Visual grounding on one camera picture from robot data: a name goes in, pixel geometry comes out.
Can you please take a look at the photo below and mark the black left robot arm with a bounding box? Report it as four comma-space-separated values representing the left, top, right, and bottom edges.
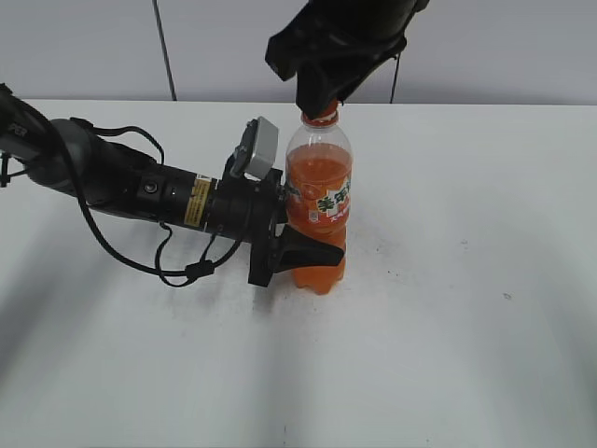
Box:
1, 88, 344, 287

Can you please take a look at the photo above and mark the orange bottle cap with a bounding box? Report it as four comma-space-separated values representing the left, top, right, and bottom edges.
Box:
301, 102, 339, 126

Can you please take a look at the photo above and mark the orange soda plastic bottle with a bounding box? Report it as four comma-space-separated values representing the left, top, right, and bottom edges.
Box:
284, 105, 354, 296

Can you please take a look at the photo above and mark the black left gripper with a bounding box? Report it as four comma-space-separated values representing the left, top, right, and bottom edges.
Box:
204, 168, 344, 287

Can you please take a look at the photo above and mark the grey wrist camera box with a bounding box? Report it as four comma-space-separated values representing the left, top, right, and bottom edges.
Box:
229, 117, 279, 180

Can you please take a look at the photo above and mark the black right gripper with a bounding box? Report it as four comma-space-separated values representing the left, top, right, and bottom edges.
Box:
265, 1, 428, 119

